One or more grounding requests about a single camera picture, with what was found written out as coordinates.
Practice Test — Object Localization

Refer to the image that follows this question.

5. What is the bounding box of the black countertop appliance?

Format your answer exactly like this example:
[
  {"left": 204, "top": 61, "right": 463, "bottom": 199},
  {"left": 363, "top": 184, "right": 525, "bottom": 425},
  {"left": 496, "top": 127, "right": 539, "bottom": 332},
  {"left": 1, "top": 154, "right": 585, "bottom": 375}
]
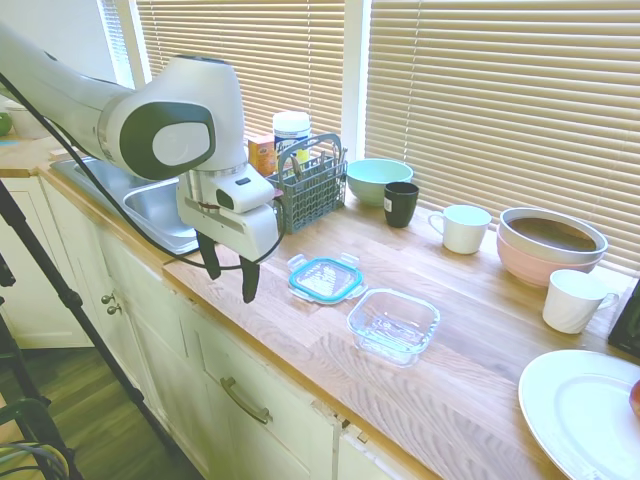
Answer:
[{"left": 606, "top": 286, "right": 640, "bottom": 359}]

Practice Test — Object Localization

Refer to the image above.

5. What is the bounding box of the white window blind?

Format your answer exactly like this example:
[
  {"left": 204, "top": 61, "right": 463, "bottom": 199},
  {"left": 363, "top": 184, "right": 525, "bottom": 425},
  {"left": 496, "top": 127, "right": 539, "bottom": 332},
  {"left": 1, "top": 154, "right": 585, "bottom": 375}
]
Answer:
[{"left": 96, "top": 0, "right": 132, "bottom": 82}]

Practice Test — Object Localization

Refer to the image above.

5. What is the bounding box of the white plastic tub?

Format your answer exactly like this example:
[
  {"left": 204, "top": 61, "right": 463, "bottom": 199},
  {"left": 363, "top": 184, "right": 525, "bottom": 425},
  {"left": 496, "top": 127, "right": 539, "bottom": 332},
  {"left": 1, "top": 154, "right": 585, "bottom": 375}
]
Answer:
[{"left": 5, "top": 101, "right": 52, "bottom": 141}]

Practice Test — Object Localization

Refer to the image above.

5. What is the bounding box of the white dinner plate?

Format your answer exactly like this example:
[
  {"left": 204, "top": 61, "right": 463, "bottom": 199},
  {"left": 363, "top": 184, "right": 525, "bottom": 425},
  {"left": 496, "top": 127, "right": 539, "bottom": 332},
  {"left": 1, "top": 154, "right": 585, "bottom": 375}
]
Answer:
[{"left": 517, "top": 349, "right": 640, "bottom": 480}]

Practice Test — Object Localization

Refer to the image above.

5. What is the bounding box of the ribbed white mug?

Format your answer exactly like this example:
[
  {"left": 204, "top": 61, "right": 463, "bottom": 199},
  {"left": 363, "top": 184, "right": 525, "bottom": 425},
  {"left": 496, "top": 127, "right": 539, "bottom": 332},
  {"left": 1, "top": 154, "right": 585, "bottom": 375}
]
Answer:
[{"left": 541, "top": 268, "right": 622, "bottom": 336}]

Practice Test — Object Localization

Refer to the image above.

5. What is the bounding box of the white kitchen cabinet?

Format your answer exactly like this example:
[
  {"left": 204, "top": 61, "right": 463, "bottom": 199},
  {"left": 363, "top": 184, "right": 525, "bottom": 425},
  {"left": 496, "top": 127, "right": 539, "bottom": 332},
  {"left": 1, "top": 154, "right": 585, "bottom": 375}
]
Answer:
[{"left": 0, "top": 172, "right": 416, "bottom": 480}]

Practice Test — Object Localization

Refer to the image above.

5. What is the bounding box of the pink bowl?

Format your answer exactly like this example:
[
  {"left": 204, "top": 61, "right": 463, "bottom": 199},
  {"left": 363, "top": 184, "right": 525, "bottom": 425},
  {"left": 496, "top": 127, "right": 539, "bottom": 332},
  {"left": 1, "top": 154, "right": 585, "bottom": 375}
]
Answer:
[{"left": 495, "top": 227, "right": 607, "bottom": 289}]

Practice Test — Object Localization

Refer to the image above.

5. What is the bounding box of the grey plastic cutlery basket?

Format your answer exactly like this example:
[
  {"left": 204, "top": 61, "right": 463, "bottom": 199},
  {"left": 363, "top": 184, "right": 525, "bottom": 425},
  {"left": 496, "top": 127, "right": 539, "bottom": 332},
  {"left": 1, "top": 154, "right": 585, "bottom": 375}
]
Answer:
[{"left": 264, "top": 131, "right": 350, "bottom": 236}]

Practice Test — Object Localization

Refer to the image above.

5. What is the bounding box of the silver cabinet handle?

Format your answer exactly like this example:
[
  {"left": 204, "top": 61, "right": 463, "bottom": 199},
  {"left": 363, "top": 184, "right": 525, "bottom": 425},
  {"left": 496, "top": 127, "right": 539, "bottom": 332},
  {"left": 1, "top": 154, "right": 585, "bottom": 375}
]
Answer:
[{"left": 219, "top": 375, "right": 274, "bottom": 427}]

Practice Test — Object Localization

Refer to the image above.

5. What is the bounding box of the coloured cable bundle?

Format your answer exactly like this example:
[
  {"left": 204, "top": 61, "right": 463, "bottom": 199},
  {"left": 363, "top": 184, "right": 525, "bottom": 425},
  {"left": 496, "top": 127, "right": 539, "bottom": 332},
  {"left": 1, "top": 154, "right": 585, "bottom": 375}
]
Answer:
[{"left": 0, "top": 441, "right": 69, "bottom": 480}]

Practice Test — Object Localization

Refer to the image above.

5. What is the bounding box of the square glass food container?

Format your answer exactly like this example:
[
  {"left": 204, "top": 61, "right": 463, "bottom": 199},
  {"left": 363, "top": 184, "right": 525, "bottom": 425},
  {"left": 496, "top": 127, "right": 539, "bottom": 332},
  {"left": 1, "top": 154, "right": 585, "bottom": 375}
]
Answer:
[{"left": 346, "top": 287, "right": 442, "bottom": 369}]

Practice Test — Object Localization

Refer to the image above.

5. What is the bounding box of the smooth white mug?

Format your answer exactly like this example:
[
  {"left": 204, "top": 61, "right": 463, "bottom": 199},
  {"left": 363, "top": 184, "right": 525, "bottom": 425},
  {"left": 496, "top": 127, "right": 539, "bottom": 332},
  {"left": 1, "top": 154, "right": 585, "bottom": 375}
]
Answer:
[{"left": 426, "top": 203, "right": 494, "bottom": 256}]

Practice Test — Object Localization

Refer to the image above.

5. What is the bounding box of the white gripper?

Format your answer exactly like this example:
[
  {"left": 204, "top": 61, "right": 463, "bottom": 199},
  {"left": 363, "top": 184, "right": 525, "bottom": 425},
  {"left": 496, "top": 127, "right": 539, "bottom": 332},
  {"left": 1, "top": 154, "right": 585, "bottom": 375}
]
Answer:
[{"left": 177, "top": 187, "right": 280, "bottom": 305}]

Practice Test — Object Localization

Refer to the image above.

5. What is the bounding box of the white wipes canister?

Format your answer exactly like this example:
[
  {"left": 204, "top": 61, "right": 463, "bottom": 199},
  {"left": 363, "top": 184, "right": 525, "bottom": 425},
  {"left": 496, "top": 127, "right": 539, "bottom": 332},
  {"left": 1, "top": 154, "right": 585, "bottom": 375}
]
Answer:
[{"left": 271, "top": 110, "right": 314, "bottom": 174}]

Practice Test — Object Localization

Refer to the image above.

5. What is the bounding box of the black tripod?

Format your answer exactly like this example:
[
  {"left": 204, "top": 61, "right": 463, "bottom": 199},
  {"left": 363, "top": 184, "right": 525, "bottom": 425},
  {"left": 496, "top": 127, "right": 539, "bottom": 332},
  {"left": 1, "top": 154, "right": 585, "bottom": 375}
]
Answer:
[{"left": 0, "top": 178, "right": 177, "bottom": 480}]

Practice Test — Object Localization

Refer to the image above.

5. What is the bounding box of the stainless steel double sink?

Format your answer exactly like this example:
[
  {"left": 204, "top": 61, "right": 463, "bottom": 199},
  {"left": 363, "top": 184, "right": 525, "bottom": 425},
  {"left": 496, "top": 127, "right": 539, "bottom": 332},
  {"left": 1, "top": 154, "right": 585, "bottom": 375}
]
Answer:
[{"left": 48, "top": 154, "right": 202, "bottom": 257}]

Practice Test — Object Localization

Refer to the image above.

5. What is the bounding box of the green clamp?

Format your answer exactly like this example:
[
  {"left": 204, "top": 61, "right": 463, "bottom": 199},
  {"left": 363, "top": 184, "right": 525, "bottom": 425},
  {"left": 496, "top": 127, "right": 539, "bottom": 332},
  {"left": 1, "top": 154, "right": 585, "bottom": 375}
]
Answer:
[{"left": 0, "top": 396, "right": 67, "bottom": 452}]

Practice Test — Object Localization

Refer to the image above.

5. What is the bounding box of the beige window blind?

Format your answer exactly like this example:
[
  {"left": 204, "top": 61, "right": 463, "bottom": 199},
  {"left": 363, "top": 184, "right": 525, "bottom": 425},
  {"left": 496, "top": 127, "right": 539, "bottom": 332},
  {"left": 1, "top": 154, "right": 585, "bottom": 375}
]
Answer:
[
  {"left": 134, "top": 0, "right": 347, "bottom": 147},
  {"left": 364, "top": 0, "right": 640, "bottom": 274}
]

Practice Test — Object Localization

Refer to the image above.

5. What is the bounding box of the teal bowl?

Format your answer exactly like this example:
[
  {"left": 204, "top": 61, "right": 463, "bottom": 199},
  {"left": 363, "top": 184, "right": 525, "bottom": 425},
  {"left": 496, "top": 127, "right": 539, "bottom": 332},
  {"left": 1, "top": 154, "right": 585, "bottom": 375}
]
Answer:
[{"left": 345, "top": 157, "right": 415, "bottom": 209}]

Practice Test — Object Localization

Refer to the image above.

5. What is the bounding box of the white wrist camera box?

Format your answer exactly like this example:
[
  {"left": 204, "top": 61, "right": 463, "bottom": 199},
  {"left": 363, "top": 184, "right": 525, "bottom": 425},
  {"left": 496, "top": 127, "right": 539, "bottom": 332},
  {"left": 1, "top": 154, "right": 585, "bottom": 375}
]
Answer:
[{"left": 214, "top": 171, "right": 276, "bottom": 214}]

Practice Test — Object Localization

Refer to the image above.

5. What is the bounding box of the orange baking soda box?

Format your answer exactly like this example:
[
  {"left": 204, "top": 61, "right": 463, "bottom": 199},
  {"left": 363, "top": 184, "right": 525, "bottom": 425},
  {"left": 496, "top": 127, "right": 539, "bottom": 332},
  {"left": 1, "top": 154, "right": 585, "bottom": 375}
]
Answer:
[{"left": 247, "top": 133, "right": 279, "bottom": 177}]

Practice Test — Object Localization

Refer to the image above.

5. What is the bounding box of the metal cutlery piece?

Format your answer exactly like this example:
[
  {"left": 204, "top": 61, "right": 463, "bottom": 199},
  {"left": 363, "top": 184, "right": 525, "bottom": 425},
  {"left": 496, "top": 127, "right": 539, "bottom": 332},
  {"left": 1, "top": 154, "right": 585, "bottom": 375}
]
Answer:
[{"left": 319, "top": 141, "right": 349, "bottom": 169}]

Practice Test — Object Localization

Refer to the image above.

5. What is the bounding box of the black cup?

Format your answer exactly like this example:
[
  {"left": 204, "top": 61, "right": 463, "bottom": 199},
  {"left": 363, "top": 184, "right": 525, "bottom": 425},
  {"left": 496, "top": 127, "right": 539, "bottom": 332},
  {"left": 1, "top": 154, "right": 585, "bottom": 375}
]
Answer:
[{"left": 382, "top": 181, "right": 421, "bottom": 230}]

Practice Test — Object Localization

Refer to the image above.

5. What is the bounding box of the clear lid with teal rim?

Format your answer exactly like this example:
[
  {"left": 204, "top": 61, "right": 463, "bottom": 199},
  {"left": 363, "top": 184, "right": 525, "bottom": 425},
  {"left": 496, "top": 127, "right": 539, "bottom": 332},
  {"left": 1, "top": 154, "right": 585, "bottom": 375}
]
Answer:
[{"left": 287, "top": 252, "right": 370, "bottom": 307}]

